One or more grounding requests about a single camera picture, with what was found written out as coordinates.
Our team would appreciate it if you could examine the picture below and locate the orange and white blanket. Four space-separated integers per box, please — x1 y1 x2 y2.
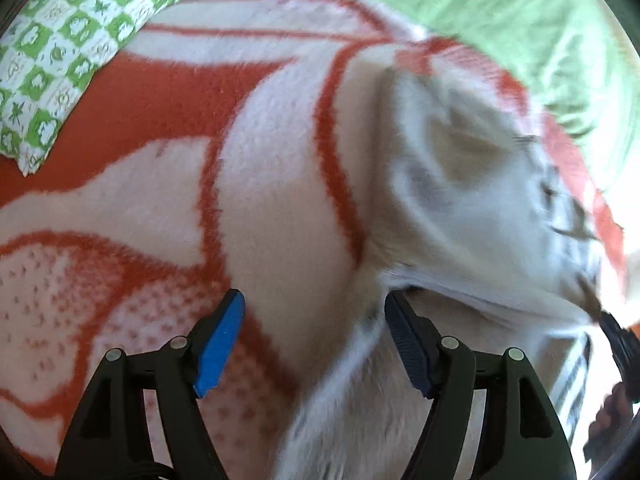
0 0 631 480

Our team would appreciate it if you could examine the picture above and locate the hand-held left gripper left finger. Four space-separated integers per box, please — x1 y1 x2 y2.
54 287 247 480

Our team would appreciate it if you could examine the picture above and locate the white knit sweater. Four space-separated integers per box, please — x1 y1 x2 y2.
272 67 621 480

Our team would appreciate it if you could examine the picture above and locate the person's right hand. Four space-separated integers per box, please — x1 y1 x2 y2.
582 384 633 463

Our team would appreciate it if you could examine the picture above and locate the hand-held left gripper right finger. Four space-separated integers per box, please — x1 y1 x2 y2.
384 290 578 480

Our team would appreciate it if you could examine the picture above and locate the light green duvet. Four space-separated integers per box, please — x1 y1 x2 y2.
215 0 640 201

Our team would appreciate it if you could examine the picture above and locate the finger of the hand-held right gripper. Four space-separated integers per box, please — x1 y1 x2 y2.
598 311 640 406

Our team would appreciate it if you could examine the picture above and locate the green checkered pillow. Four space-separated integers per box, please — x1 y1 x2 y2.
0 0 216 177

